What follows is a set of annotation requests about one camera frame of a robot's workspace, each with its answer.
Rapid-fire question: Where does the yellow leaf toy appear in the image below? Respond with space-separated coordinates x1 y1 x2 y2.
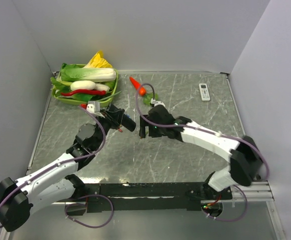
83 50 113 69

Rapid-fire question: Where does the napa cabbage toy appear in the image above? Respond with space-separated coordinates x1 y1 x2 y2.
60 63 117 83

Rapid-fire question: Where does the orange toy carrot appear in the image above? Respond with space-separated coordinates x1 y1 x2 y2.
129 76 159 106

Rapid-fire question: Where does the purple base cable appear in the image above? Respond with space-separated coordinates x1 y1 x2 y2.
201 184 249 224
64 193 115 229

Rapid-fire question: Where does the green tray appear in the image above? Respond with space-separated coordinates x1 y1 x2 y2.
51 64 120 108

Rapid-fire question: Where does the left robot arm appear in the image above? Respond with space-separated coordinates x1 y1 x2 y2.
0 101 136 232

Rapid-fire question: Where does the black remote control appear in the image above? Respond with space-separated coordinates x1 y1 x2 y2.
121 114 136 132

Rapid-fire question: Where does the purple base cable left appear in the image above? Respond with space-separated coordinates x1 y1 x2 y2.
64 193 115 229

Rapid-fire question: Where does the white radish toy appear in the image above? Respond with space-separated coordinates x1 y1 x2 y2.
70 80 110 92

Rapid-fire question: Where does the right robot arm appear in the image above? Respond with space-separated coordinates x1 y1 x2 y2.
139 104 265 199

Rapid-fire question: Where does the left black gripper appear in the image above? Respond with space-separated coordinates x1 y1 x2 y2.
92 108 125 150

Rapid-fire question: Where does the white remote control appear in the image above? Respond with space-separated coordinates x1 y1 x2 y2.
199 83 211 102

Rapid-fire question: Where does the red chili pepper toy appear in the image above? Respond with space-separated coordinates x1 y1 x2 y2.
60 89 107 97

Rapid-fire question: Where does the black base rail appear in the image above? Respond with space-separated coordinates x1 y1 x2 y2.
60 182 233 213

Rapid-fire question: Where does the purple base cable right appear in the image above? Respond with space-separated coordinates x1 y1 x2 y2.
201 184 249 224

